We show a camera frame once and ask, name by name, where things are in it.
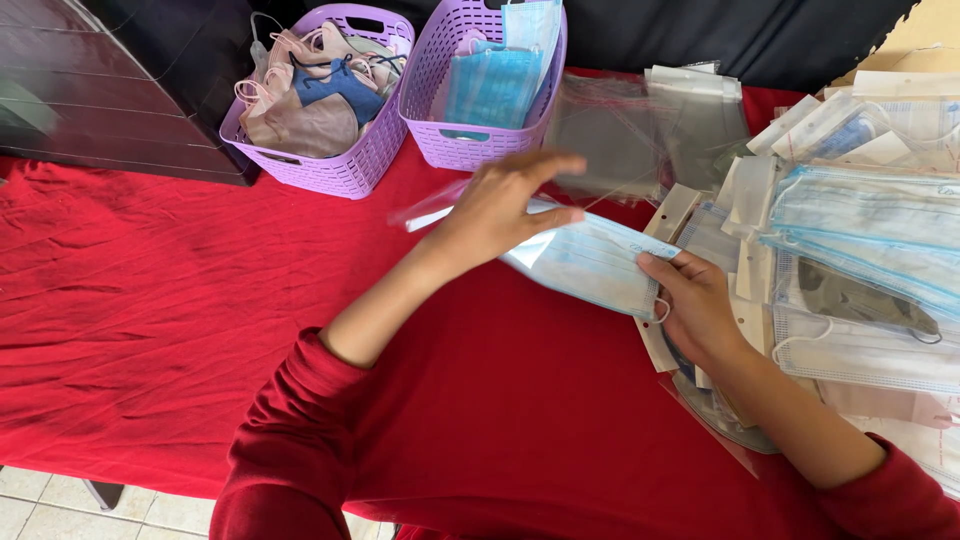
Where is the clear plastic sleeve bag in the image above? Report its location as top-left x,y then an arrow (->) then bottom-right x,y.
386,178 -> 556,232

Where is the stack of empty clear sleeves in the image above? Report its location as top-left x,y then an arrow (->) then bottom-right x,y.
543,61 -> 751,207

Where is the person's left hand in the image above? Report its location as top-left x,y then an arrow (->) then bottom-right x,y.
429,149 -> 588,273

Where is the light blue surgical mask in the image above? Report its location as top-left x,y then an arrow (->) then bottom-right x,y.
498,196 -> 684,324

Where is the table leg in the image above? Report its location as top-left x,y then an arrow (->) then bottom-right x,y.
82,480 -> 126,513

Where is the dark glossy box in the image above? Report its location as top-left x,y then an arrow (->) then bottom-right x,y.
0,0 -> 264,188

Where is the purple basket of surgical masks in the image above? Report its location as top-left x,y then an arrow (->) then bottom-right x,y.
397,0 -> 569,173

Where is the red tablecloth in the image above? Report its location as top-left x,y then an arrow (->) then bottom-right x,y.
0,67 -> 960,540

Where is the person's right hand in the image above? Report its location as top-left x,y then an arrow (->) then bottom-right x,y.
636,250 -> 751,370

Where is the purple basket of cloth masks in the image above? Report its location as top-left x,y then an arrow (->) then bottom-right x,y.
219,3 -> 416,201

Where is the pile of packaged masks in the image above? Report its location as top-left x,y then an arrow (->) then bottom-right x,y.
633,69 -> 960,500

